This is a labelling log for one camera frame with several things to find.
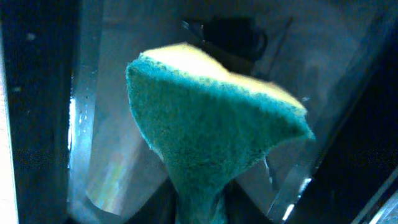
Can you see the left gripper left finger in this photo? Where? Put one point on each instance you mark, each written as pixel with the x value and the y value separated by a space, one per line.
pixel 159 209

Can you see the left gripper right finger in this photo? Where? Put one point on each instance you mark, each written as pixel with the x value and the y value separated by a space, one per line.
pixel 240 209

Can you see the green yellow sponge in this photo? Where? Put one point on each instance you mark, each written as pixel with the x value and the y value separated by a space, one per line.
pixel 207 124

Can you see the black rectangular tray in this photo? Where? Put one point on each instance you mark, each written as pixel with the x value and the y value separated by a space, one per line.
pixel 71 150

